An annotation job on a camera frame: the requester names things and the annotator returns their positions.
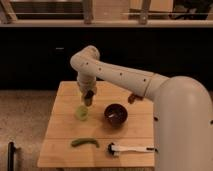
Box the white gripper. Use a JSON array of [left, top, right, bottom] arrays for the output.
[[77, 76, 97, 98]]

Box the dark metal cup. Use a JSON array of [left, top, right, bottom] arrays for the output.
[[83, 90, 94, 106]]

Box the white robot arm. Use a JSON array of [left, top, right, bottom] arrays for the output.
[[70, 46, 213, 171]]

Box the green plastic cup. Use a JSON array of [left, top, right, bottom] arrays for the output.
[[75, 105, 88, 121]]

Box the dark red bowl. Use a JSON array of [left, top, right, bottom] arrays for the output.
[[104, 103, 128, 127]]

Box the wooden table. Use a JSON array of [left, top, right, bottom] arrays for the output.
[[38, 81, 154, 168]]

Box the green pepper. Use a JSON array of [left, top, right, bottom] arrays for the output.
[[71, 138, 100, 148]]

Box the black post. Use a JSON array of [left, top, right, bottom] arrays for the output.
[[7, 142, 16, 171]]

